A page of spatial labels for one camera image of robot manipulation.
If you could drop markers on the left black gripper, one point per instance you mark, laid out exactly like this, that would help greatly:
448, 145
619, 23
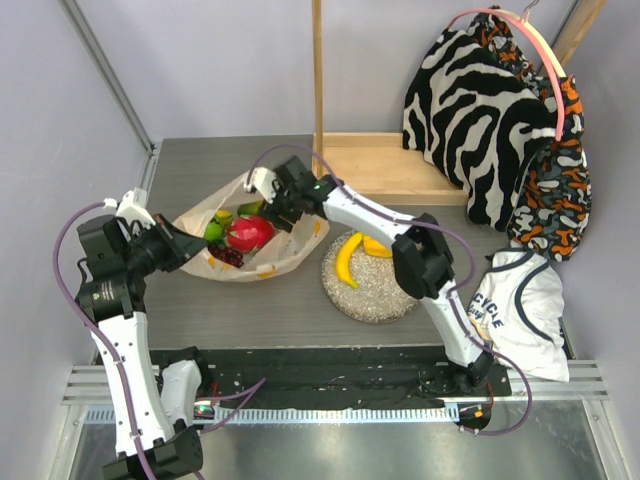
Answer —
181, 247

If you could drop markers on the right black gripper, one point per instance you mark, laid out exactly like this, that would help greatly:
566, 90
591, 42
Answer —
280, 201

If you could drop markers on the translucent plastic bag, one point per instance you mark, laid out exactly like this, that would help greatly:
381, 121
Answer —
282, 254

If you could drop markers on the yellow fake banana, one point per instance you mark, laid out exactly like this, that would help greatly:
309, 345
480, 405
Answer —
250, 209
343, 258

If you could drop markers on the yellow fake bell pepper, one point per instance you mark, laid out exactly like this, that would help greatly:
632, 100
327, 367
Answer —
374, 248

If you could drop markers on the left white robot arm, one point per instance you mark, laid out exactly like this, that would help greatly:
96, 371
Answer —
155, 434

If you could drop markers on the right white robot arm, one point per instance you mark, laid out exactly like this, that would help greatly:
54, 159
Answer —
422, 259

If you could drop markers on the green fake fruit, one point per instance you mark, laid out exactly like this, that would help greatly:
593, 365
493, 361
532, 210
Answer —
213, 231

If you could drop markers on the dark fake grapes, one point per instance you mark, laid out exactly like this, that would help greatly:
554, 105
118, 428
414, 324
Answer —
226, 254

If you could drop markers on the red fake dragon fruit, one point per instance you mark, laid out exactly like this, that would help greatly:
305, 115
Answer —
249, 234

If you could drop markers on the wooden rack base tray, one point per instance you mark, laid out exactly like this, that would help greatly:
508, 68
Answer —
376, 166

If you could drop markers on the speckled ceramic plate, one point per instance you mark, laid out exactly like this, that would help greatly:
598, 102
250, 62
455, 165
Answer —
377, 299

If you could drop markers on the zebra print garment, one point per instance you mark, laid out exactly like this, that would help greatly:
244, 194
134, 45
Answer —
476, 123

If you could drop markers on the wooden rack left pole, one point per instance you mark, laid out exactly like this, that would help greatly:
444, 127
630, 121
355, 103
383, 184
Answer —
316, 9

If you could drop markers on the wooden rack pole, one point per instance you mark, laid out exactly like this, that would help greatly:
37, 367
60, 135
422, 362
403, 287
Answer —
316, 9
577, 23

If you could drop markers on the white printed tank top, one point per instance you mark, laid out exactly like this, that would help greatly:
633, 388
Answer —
517, 308

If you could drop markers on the orange patterned dark garment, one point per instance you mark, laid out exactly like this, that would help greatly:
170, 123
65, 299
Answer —
555, 201

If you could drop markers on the pink clothes hanger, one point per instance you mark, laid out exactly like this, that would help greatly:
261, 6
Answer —
551, 64

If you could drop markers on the wooden rack right pole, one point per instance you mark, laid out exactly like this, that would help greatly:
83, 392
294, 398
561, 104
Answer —
577, 23

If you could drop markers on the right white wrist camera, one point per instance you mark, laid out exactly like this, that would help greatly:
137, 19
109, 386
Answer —
263, 181

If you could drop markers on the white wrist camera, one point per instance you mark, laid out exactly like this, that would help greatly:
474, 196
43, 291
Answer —
263, 181
132, 207

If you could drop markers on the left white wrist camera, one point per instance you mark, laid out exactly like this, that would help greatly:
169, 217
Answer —
132, 207

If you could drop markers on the aluminium frame rail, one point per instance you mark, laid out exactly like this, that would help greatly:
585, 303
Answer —
325, 416

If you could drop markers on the black mounting base plate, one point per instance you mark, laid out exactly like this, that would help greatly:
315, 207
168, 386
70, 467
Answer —
341, 378

